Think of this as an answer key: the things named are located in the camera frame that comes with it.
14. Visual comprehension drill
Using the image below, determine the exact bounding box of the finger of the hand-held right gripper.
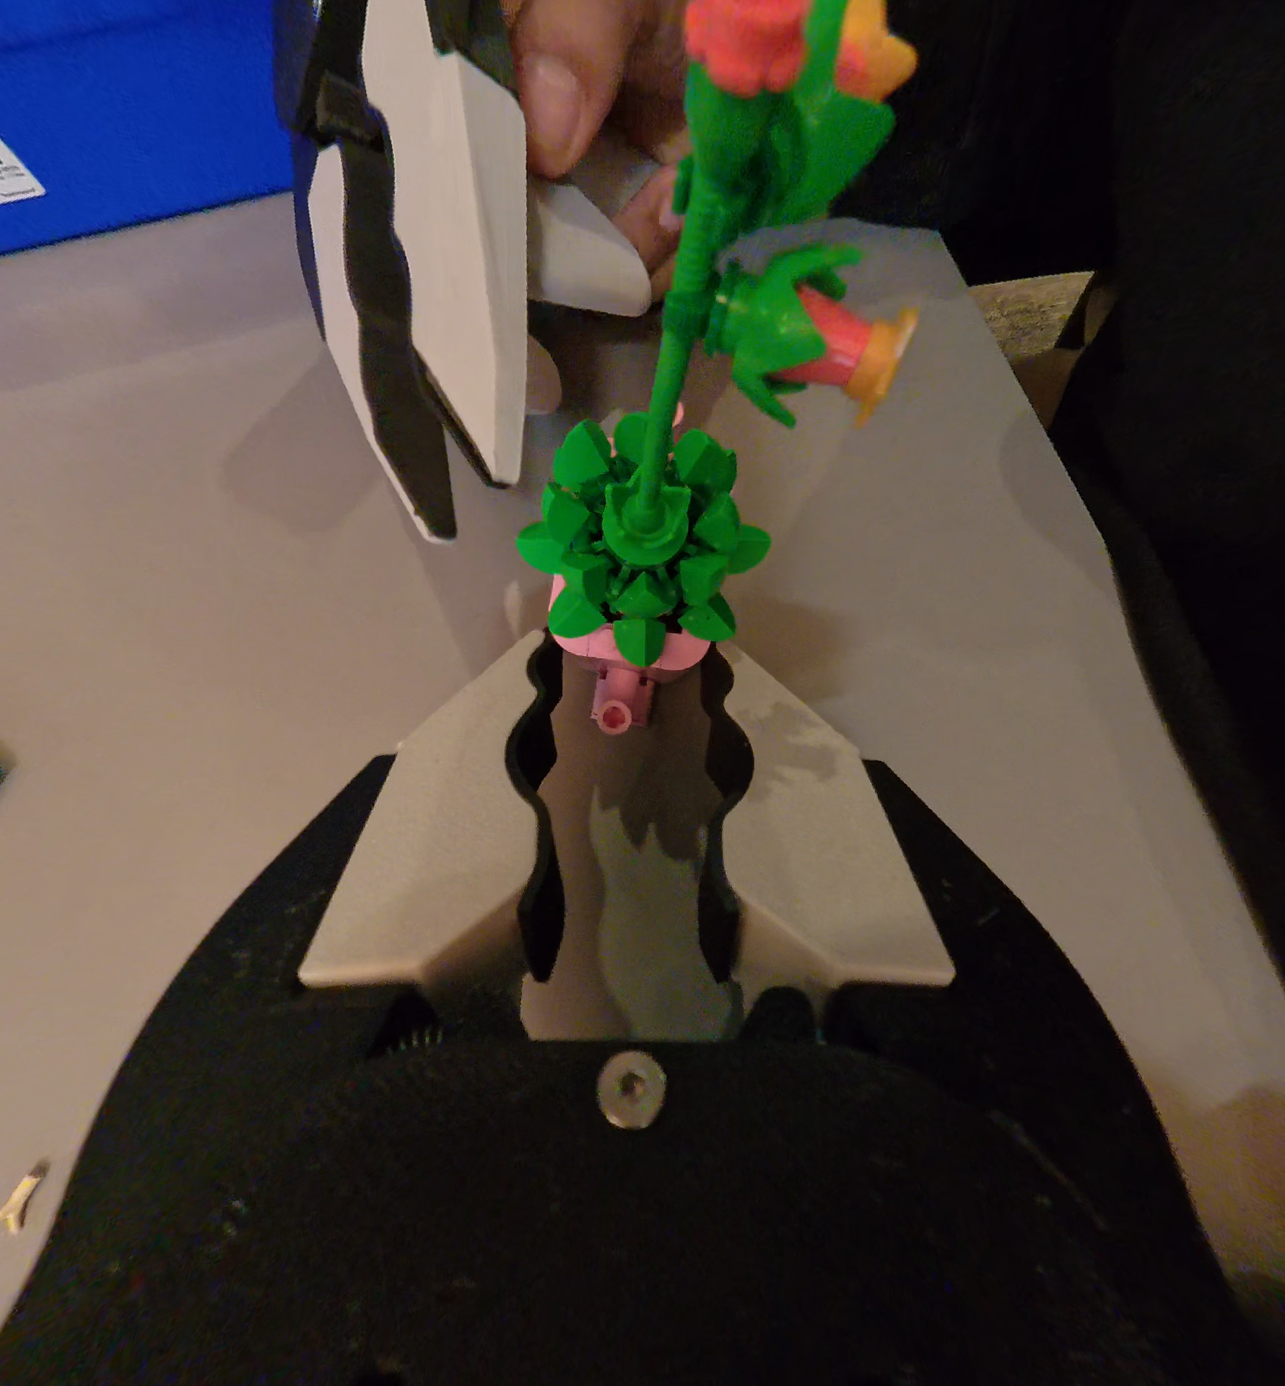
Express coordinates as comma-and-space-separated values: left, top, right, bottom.
307, 140, 461, 543
362, 0, 658, 487

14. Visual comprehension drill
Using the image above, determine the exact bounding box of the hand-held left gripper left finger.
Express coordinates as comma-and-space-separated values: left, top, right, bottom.
298, 634, 566, 989

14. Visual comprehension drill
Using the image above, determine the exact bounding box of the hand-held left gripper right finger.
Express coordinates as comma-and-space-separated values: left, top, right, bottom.
698, 647, 957, 989

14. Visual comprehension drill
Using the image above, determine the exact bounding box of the pink toy brick pot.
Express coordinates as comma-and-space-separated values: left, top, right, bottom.
548, 574, 709, 740

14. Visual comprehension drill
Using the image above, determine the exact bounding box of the green toy brick plant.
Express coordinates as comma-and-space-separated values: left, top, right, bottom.
516, 0, 920, 666

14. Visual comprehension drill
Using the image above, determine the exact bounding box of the person's right forearm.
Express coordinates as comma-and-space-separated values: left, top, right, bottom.
849, 0, 1285, 289

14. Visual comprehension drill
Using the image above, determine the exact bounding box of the person's right hand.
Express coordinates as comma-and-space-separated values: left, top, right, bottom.
507, 0, 699, 274

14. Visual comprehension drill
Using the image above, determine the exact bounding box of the blue plastic bin white label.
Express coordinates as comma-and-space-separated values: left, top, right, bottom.
0, 0, 314, 268

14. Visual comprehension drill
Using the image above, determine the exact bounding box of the small tan branch piece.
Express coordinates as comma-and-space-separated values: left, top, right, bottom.
0, 1161, 52, 1238

